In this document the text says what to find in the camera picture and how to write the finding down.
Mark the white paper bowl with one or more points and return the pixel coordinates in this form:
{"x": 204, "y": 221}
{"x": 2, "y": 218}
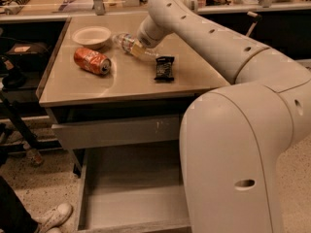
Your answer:
{"x": 92, "y": 37}

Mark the black stand leg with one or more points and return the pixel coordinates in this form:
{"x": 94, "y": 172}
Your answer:
{"x": 18, "y": 123}

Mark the black snack bar wrapper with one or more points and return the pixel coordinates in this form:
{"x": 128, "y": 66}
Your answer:
{"x": 163, "y": 70}

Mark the closed grey top drawer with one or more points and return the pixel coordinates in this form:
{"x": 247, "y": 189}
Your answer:
{"x": 117, "y": 132}

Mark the black bag with tag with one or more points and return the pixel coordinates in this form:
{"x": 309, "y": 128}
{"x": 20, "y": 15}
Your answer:
{"x": 30, "y": 57}

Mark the dark trouser leg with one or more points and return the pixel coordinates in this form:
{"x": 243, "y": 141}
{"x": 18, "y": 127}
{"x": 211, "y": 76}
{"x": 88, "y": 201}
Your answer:
{"x": 13, "y": 216}

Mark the small bottle on floor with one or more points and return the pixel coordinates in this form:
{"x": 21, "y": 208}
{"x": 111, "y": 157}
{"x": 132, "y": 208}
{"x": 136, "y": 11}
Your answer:
{"x": 33, "y": 155}

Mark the crushed orange soda can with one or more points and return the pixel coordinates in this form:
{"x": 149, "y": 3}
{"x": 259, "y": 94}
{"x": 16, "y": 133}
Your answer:
{"x": 92, "y": 61}

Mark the black coiled device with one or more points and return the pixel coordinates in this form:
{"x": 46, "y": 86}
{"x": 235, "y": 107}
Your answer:
{"x": 14, "y": 6}

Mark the open grey middle drawer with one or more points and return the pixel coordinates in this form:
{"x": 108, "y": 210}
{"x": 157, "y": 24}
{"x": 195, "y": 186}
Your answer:
{"x": 132, "y": 189}

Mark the white stick with black handle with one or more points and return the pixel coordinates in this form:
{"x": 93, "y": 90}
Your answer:
{"x": 256, "y": 18}

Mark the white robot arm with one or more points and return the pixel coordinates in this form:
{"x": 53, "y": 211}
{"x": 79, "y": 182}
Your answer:
{"x": 231, "y": 137}

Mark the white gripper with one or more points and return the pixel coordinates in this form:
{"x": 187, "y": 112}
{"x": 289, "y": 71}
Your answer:
{"x": 147, "y": 38}

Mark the clear plastic water bottle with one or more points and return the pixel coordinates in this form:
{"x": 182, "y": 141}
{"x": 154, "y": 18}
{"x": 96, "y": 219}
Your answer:
{"x": 125, "y": 42}

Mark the white sneaker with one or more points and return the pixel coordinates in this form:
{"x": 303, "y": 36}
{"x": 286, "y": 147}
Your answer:
{"x": 52, "y": 219}

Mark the grey drawer cabinet with counter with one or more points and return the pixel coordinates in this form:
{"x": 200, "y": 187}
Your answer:
{"x": 70, "y": 94}

